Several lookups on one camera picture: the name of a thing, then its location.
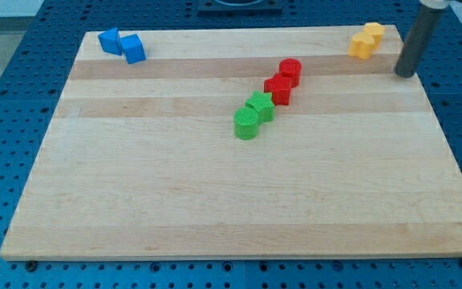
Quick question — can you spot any wooden board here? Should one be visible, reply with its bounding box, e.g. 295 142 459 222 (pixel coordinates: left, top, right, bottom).
0 25 462 261

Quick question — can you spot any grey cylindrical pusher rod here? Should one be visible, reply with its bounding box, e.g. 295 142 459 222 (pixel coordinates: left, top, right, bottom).
394 4 446 78

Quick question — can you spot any yellow hexagon block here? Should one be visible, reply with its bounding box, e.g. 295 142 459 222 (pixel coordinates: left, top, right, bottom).
363 22 385 50

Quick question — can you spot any green cylinder block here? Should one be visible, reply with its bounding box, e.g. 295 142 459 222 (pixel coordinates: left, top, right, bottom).
233 107 259 140

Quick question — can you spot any red star block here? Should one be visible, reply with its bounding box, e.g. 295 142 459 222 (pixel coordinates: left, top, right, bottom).
264 73 292 106

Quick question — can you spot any blue triangle block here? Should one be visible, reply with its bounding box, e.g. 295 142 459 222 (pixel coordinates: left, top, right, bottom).
98 27 123 55

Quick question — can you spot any silver rod mount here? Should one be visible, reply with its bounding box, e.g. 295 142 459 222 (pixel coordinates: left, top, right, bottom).
419 0 462 10

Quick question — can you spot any green star block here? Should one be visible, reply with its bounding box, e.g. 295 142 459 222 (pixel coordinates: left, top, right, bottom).
245 91 275 123

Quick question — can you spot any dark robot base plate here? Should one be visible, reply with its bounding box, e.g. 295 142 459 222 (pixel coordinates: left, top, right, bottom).
197 0 283 14

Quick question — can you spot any blue cube block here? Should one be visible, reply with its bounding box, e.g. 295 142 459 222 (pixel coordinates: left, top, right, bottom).
120 34 147 64

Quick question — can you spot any red cylinder block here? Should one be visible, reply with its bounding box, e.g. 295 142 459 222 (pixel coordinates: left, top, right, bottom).
278 58 302 88

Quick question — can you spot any yellow heart block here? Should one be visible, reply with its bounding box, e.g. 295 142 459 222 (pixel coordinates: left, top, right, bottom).
348 31 375 59

